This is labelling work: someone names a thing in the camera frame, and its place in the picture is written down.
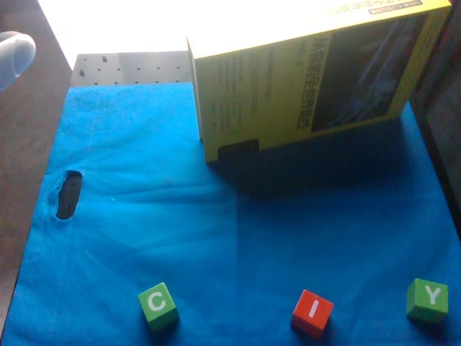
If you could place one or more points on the yellow book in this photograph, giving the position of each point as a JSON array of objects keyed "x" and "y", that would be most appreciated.
[{"x": 281, "y": 90}]

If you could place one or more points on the blue cloth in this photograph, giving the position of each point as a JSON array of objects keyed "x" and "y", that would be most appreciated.
[{"x": 144, "y": 223}]

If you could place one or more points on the green block with C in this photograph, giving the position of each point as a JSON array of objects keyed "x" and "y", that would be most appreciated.
[{"x": 156, "y": 306}]

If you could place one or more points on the red block with I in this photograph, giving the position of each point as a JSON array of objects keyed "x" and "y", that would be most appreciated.
[{"x": 311, "y": 313}]

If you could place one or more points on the green block with Y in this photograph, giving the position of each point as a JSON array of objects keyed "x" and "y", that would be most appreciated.
[{"x": 428, "y": 299}]

